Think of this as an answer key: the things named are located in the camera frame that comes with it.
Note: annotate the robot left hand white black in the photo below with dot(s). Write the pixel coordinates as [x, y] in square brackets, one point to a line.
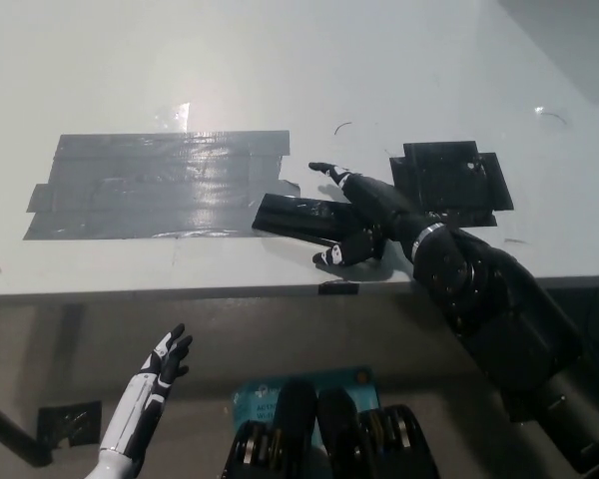
[140, 399]

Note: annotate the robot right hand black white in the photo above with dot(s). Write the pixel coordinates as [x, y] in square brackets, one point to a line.
[374, 199]

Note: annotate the black stapler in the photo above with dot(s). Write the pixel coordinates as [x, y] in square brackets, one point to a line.
[299, 217]

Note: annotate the black tape patch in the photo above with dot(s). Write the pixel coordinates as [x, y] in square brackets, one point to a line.
[444, 179]

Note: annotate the black table leg bar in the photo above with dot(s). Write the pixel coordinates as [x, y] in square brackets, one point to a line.
[10, 434]

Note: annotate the grey duct tape patch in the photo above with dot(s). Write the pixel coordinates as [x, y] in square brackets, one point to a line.
[130, 189]

